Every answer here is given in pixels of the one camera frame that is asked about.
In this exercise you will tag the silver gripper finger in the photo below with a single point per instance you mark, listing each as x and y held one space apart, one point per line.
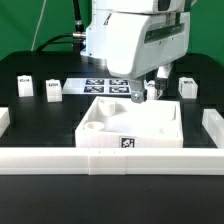
162 77
138 91

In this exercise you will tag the white square tabletop part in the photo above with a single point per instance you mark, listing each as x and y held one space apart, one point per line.
112 122

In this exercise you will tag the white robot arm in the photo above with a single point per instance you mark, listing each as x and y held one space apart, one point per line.
133 38

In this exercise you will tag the white right fence piece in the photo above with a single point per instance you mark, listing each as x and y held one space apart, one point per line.
213 123

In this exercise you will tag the white fence piece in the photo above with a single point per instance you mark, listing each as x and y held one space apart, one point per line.
213 123
4 119

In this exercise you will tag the white fiducial tag sheet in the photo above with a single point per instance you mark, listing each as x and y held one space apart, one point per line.
96 86

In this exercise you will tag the white left fence piece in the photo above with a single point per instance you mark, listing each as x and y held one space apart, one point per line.
4 119

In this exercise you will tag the white front fence bar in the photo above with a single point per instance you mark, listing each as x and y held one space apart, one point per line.
86 161

